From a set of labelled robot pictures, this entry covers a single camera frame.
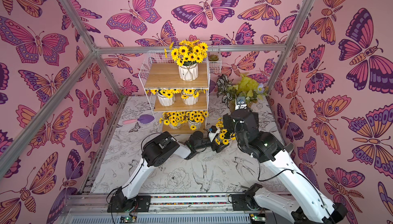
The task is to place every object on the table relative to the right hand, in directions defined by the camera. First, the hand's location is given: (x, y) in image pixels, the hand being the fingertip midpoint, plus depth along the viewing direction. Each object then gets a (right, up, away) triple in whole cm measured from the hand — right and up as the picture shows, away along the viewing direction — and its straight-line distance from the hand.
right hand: (239, 113), depth 68 cm
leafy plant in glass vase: (+13, +16, +32) cm, 38 cm away
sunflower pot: (-5, -14, +14) cm, 21 cm away
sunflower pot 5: (-20, -4, +22) cm, 30 cm away
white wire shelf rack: (-28, +3, +15) cm, 32 cm away
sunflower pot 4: (-32, -4, +20) cm, 38 cm away
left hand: (-1, -16, +22) cm, 27 cm away
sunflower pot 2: (-34, +8, +7) cm, 36 cm away
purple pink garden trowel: (-56, -5, +38) cm, 68 cm away
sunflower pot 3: (-23, +8, +9) cm, 25 cm away
